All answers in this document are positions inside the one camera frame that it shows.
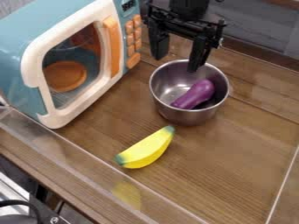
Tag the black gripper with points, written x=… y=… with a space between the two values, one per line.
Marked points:
x=188 y=20

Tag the silver metal pot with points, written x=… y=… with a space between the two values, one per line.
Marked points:
x=171 y=81

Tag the purple toy eggplant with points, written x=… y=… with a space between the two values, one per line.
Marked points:
x=199 y=93

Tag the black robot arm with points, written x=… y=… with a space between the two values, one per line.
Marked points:
x=186 y=19

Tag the blue toy microwave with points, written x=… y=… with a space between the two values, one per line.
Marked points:
x=95 y=32

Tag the orange microwave turntable plate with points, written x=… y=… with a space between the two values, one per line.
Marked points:
x=64 y=75

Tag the yellow toy banana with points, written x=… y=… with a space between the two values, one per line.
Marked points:
x=147 y=150

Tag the black clamp bracket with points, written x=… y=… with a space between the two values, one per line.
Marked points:
x=50 y=217

